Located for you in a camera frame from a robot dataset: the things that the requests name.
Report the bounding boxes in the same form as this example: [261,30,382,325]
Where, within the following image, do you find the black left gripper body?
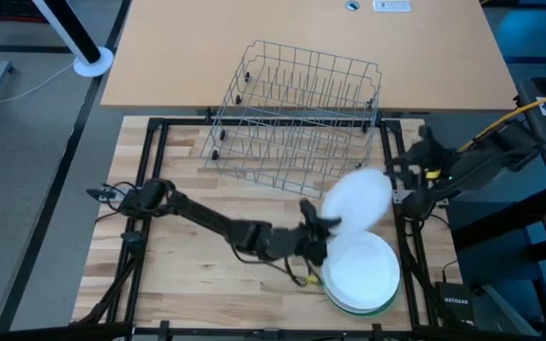
[265,222,331,266]

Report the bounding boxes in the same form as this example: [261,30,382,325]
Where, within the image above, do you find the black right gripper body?
[408,141,454,184]

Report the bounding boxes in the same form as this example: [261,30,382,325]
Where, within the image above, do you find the white power strip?
[372,0,412,13]

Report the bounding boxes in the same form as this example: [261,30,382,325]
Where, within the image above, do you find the light brown desk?
[100,0,520,113]

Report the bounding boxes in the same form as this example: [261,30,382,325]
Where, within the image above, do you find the black table clamp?
[86,187,118,202]

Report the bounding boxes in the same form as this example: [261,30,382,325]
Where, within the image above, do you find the white and black pole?
[30,0,116,80]

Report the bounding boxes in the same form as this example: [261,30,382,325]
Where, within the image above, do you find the black crate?
[0,0,49,24]

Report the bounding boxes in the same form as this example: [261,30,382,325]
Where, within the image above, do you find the yellow cable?
[457,86,546,153]

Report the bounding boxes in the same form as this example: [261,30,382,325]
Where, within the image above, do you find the grey wire dish rack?
[199,40,383,200]

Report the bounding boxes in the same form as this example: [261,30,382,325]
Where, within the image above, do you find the black network switch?
[435,281,476,326]

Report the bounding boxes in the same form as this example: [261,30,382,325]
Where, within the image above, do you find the black aluminium table frame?
[71,116,449,341]

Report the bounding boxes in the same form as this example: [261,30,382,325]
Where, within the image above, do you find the white floor cable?
[0,61,78,109]

